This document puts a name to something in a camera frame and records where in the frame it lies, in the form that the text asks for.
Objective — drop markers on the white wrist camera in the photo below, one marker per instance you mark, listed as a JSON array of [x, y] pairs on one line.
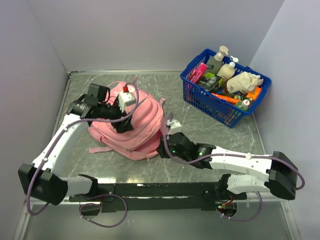
[[126, 98], [173, 126]]

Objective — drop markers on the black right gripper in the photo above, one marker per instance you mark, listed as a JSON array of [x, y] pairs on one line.
[[161, 150]]

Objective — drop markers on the grey pump bottle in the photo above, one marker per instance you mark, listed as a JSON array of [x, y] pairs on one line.
[[215, 62]]

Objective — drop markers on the orange snack pack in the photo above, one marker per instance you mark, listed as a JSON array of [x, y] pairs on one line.
[[254, 94]]

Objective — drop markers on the orange packet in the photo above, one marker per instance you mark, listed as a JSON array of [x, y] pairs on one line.
[[227, 99]]

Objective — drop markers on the black green box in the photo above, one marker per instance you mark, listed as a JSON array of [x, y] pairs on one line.
[[210, 82]]

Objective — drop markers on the blue plastic basket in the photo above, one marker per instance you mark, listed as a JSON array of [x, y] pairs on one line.
[[217, 108]]

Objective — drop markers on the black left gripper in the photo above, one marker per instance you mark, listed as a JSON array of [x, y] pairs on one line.
[[122, 126]]

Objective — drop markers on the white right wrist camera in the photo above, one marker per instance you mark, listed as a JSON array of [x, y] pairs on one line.
[[173, 126]]

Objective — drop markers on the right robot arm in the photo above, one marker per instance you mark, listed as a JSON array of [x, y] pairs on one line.
[[275, 173]]

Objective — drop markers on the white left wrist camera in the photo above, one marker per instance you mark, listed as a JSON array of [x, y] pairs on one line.
[[126, 98]]

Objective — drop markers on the pink box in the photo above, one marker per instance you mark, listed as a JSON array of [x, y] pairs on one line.
[[198, 73]]

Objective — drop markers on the pink school backpack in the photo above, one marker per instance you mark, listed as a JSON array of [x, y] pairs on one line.
[[135, 136]]

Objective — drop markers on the green bottle red cap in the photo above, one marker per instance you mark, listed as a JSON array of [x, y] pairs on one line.
[[243, 105]]

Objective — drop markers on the beige cloth bag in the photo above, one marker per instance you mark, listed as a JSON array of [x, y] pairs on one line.
[[243, 83]]

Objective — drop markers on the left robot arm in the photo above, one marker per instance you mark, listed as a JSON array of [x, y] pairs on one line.
[[40, 179]]

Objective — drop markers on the cream pump bottle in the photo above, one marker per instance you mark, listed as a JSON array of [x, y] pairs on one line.
[[228, 70]]

